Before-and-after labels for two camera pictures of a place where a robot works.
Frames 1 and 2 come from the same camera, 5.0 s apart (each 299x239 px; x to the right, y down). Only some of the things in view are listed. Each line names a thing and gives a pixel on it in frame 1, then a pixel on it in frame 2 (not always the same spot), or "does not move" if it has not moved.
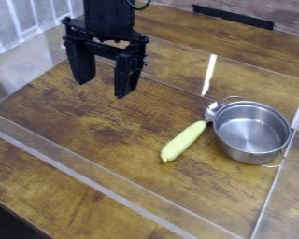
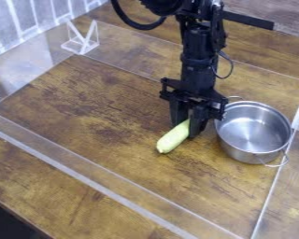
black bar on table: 233,16 does not move
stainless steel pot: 253,132 does not move
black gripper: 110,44 → 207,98
